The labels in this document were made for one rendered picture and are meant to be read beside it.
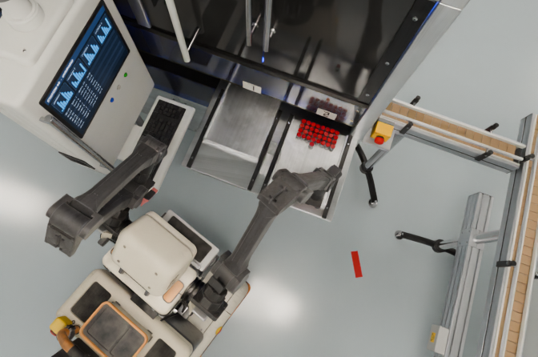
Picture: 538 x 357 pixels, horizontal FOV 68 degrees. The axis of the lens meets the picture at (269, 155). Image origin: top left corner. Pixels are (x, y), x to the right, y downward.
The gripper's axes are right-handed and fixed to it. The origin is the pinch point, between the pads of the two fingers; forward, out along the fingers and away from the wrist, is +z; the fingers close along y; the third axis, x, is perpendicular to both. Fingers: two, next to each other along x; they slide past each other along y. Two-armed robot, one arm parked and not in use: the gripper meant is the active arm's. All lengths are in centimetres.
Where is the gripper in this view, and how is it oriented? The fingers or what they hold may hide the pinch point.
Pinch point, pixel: (311, 201)
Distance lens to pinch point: 171.5
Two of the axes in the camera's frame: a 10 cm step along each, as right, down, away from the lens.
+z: -1.0, 4.4, 8.9
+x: -9.2, -3.7, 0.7
